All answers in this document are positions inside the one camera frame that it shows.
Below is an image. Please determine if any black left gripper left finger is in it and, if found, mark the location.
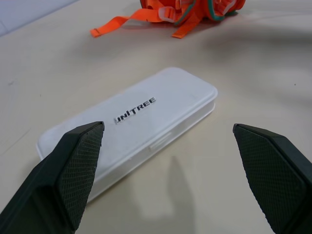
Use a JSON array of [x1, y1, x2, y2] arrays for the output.
[[0, 121, 106, 234]]

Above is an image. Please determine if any white plastic Unitree case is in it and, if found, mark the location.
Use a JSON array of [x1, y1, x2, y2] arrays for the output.
[[36, 67, 218, 203]]

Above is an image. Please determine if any orange strap bundle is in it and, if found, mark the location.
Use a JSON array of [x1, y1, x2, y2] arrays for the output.
[[89, 0, 246, 39]]

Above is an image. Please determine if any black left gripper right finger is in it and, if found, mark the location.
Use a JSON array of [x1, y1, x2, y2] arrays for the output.
[[233, 123, 312, 234]]

